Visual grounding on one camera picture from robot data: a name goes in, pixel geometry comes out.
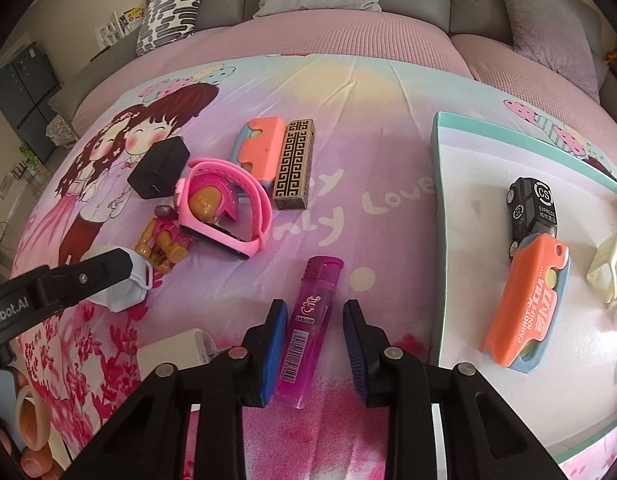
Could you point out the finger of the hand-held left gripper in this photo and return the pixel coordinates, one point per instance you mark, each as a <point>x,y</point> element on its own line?
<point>88,275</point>

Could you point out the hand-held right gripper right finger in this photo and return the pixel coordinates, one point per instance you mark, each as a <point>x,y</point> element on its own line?
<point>356,355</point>

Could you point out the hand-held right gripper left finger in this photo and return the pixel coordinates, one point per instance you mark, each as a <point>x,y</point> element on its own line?
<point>273,355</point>

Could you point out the purple lighter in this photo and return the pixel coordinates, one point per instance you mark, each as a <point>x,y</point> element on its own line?
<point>308,320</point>

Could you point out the red gold toy figure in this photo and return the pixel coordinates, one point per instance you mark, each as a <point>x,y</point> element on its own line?
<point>163,242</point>

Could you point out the white wall charger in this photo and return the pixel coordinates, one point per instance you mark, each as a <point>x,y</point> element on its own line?
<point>173,347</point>

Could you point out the black charger cube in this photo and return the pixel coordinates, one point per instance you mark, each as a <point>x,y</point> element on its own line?
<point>158,167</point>

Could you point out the small brown toy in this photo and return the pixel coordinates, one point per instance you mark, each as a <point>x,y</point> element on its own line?
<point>207,202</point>

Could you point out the pink wrist watch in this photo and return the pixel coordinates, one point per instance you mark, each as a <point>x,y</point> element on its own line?
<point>253,195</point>

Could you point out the shallow teal cardboard box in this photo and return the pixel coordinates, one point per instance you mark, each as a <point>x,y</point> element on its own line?
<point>478,240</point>

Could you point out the orange blue utility knife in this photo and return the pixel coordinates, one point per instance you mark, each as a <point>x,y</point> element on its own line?
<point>261,147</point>
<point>523,310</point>

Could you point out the gold black patterned lighter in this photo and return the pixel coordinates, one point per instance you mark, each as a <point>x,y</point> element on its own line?
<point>293,165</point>

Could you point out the black toy car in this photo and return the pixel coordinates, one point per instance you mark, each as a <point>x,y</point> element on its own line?
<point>530,205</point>

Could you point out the person's left hand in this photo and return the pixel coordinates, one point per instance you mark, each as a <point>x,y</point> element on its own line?
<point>36,425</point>

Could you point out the green potted plant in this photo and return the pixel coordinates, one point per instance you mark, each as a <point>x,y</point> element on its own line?
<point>31,157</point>

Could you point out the dark cabinet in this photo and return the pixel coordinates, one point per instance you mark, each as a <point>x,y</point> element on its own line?
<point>23,95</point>

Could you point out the stack of books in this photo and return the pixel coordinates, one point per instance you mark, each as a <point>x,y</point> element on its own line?
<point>121,22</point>

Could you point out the black white patterned pillow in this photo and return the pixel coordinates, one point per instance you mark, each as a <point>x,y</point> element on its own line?
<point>168,10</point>

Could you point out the pink quilted bed cover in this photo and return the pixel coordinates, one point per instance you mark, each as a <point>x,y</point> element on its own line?
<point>338,35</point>

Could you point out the lilac pillow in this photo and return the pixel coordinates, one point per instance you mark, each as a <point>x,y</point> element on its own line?
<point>548,30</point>

